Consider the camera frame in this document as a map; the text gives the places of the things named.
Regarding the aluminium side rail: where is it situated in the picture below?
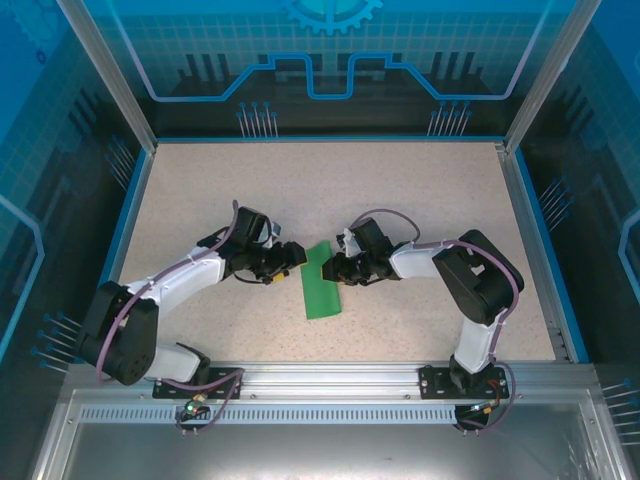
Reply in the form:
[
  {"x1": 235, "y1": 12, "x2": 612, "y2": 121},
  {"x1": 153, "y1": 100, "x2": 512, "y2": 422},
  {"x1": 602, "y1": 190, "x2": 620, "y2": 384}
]
[
  {"x1": 493, "y1": 141, "x2": 574, "y2": 364},
  {"x1": 83, "y1": 144, "x2": 159, "y2": 364}
]

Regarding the aluminium frame post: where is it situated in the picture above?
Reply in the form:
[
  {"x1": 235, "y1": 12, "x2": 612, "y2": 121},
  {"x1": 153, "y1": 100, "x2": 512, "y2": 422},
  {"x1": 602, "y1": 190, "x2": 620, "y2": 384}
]
[
  {"x1": 53, "y1": 0, "x2": 160, "y2": 154},
  {"x1": 503, "y1": 0, "x2": 605, "y2": 154}
]

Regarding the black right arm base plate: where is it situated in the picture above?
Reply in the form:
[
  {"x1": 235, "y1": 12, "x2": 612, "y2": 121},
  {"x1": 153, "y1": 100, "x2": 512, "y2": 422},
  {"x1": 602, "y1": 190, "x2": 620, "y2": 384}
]
[{"x1": 418, "y1": 364, "x2": 507, "y2": 401}]

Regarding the slotted metal cable duct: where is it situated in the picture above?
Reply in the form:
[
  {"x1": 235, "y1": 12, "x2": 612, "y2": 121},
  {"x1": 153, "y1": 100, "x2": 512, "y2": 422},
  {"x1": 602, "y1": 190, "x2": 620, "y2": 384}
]
[{"x1": 78, "y1": 405, "x2": 474, "y2": 424}]

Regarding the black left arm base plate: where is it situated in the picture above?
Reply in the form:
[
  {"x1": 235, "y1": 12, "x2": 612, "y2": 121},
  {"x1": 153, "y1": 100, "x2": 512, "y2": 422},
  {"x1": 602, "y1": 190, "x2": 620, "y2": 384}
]
[{"x1": 151, "y1": 366, "x2": 245, "y2": 401}]

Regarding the cable connector with green light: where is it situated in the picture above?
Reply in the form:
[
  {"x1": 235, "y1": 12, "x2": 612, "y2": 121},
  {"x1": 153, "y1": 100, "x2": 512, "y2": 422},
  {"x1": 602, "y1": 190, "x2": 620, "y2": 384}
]
[
  {"x1": 179, "y1": 392, "x2": 211, "y2": 420},
  {"x1": 467, "y1": 397, "x2": 504, "y2": 417}
]

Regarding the green paper sheet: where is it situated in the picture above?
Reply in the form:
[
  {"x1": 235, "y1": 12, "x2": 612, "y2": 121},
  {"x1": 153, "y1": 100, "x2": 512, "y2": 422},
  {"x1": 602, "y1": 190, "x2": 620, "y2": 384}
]
[{"x1": 300, "y1": 239, "x2": 347, "y2": 321}]

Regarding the aluminium front rail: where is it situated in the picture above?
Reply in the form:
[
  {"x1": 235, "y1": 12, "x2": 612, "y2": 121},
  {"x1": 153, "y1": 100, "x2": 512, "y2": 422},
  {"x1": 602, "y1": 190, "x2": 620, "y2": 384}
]
[{"x1": 67, "y1": 362, "x2": 597, "y2": 402}]

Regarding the steel bottom panel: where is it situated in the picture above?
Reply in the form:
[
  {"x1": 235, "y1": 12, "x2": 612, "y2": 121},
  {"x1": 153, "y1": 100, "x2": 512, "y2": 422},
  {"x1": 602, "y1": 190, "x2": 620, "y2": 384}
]
[{"x1": 29, "y1": 388, "x2": 636, "y2": 480}]

